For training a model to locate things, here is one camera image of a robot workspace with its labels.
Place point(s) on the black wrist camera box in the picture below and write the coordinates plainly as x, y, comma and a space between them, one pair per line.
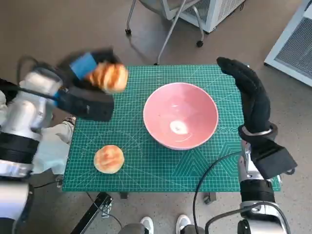
90, 104
273, 158

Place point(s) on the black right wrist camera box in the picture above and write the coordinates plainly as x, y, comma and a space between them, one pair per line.
273, 158

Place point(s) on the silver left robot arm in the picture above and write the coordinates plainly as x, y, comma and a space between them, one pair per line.
24, 109

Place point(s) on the white appliance with grille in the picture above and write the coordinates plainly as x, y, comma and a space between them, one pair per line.
219, 14

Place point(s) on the black metal stand bar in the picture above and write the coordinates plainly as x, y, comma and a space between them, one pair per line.
92, 212

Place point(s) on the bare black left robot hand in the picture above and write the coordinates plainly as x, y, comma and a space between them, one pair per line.
83, 65

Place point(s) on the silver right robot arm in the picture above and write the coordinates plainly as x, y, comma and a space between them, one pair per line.
256, 192

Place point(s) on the white cabinet with grey grille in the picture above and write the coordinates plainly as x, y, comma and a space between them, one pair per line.
295, 48

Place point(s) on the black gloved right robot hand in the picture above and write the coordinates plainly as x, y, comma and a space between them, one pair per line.
256, 102

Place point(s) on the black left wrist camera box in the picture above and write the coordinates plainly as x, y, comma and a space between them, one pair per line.
90, 104

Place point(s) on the pink bowl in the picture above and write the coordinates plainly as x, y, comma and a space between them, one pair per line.
170, 97

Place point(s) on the rectangular toy bread loaf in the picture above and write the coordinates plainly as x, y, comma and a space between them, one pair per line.
112, 78

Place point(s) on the grey office chair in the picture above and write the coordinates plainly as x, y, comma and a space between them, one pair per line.
151, 5

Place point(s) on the green cutting mat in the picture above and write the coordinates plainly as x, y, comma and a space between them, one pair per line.
146, 170

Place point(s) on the grey table bracket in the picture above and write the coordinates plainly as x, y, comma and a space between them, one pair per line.
123, 195
209, 197

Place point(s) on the round toy bread bun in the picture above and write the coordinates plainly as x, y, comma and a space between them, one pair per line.
109, 159

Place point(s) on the person with white shoes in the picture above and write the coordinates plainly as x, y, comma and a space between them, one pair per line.
146, 223

